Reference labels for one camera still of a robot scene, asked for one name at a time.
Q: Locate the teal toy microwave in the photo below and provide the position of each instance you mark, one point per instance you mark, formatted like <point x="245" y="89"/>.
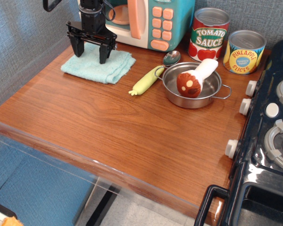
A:
<point x="152" y="24"/>

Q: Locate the pineapple slices can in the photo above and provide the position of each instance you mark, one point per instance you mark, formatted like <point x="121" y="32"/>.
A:
<point x="244" y="51"/>

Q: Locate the black toy stove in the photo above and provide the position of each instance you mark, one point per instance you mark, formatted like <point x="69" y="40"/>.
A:
<point x="255" y="193"/>

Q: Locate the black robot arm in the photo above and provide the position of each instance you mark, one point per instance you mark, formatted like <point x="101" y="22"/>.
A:
<point x="90" y="3"/>

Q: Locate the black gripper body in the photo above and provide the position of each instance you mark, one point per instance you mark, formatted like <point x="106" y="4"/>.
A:
<point x="92" y="27"/>

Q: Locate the spoon with yellow handle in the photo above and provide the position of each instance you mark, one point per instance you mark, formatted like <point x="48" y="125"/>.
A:
<point x="148" y="79"/>

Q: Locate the orange object at corner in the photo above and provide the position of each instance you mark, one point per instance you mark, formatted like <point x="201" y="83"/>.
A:
<point x="8" y="217"/>

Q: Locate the tomato sauce can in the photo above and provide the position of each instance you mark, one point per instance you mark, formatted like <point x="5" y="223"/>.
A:
<point x="209" y="29"/>

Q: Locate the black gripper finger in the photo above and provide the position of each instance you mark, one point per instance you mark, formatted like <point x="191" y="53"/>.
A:
<point x="77" y="45"/>
<point x="105" y="50"/>

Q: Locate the light blue cloth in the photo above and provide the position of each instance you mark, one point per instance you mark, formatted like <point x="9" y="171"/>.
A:
<point x="88" y="66"/>

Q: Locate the small steel pot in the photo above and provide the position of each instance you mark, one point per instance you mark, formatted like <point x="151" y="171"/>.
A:
<point x="211" y="86"/>

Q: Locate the brown plush mushroom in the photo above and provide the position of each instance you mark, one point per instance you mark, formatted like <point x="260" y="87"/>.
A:
<point x="190" y="83"/>

